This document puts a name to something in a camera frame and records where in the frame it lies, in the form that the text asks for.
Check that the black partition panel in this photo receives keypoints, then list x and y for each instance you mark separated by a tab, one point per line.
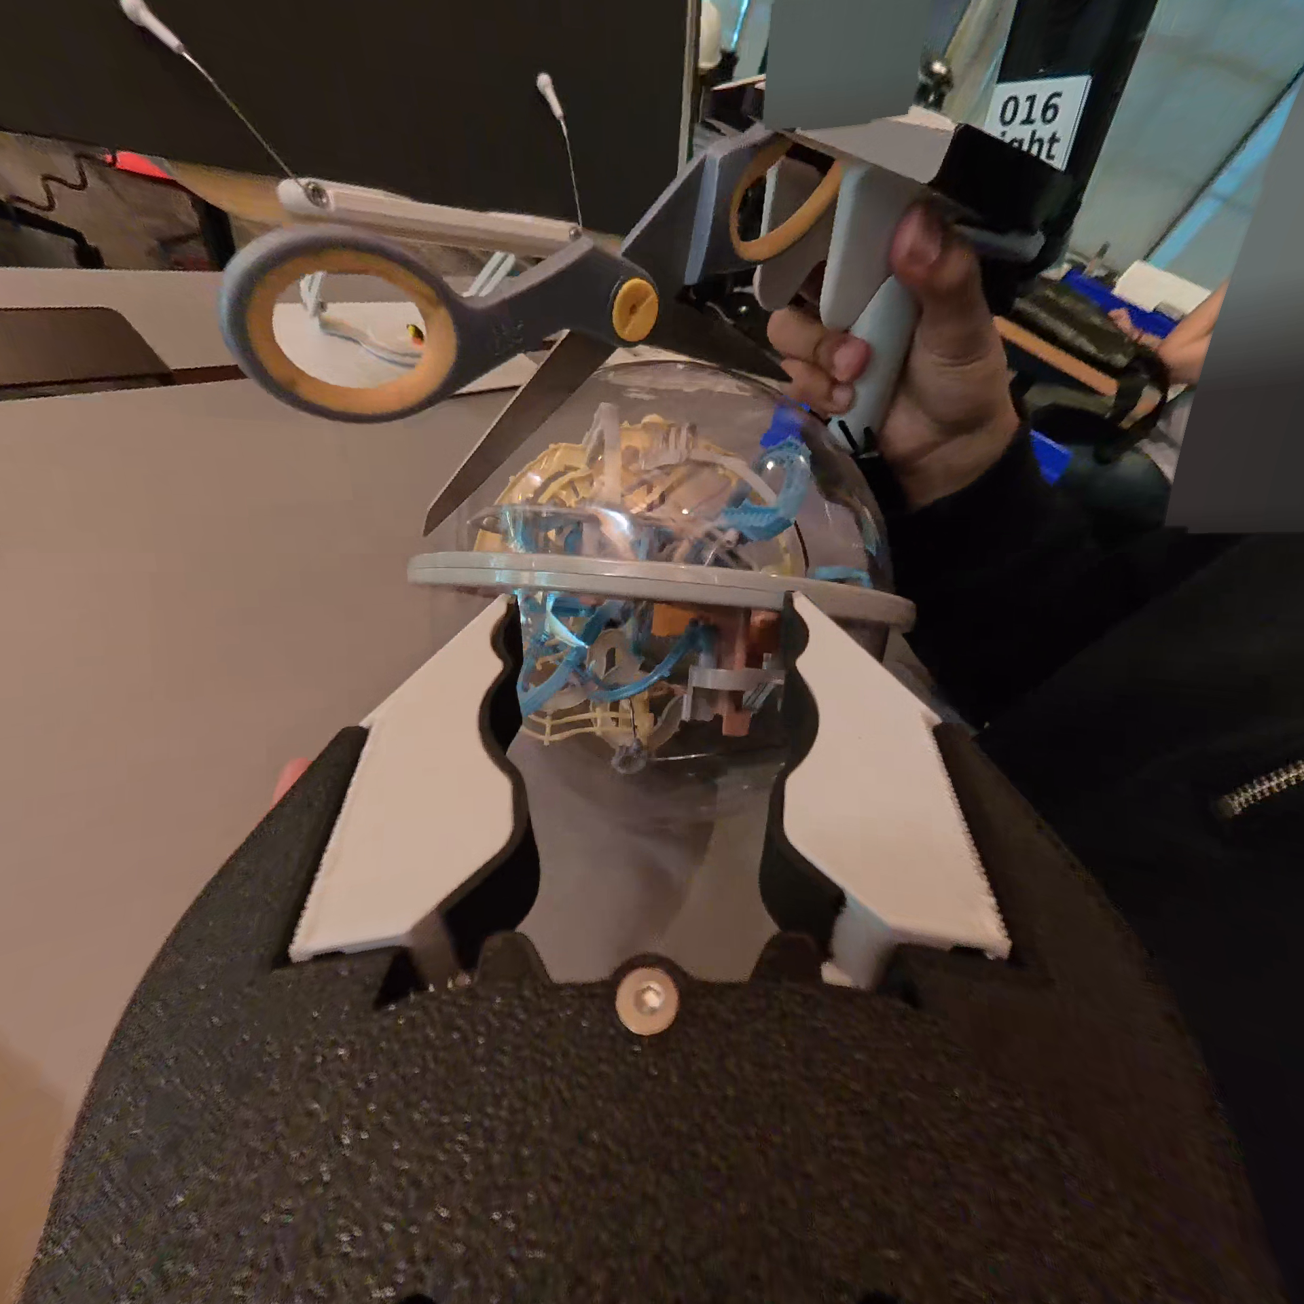
407	80

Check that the person's right hand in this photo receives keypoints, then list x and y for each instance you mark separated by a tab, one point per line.
947	387

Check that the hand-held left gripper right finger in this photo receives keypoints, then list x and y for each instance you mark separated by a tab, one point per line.
877	804

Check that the person's black jacket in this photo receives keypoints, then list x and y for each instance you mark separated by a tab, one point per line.
1120	815

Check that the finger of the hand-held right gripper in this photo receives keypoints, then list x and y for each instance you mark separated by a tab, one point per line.
789	280
886	147

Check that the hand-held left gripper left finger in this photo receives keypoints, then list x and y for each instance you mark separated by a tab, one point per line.
407	815

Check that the clear plastic maze ball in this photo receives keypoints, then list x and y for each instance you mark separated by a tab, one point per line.
652	489

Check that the person's left hand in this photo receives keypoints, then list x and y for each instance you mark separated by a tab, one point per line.
293	781

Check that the blue storage bin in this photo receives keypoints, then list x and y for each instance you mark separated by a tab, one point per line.
1110	299

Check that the person's right forearm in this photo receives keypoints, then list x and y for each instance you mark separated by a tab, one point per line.
978	569

